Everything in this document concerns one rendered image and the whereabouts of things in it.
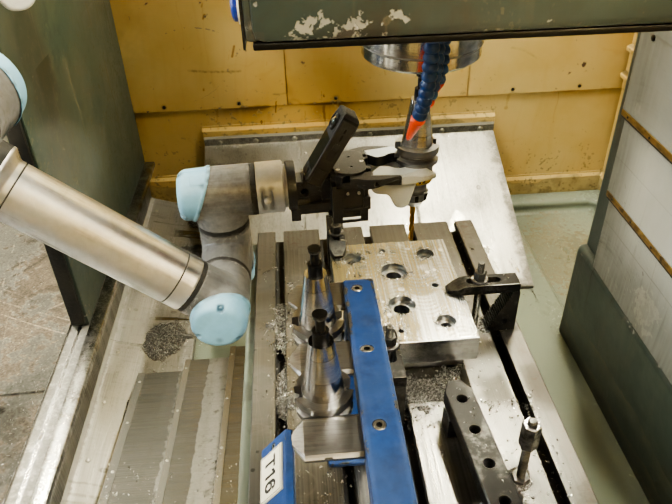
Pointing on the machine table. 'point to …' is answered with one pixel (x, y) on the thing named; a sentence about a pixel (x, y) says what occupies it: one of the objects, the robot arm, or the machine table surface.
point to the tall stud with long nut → (531, 428)
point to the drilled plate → (445, 349)
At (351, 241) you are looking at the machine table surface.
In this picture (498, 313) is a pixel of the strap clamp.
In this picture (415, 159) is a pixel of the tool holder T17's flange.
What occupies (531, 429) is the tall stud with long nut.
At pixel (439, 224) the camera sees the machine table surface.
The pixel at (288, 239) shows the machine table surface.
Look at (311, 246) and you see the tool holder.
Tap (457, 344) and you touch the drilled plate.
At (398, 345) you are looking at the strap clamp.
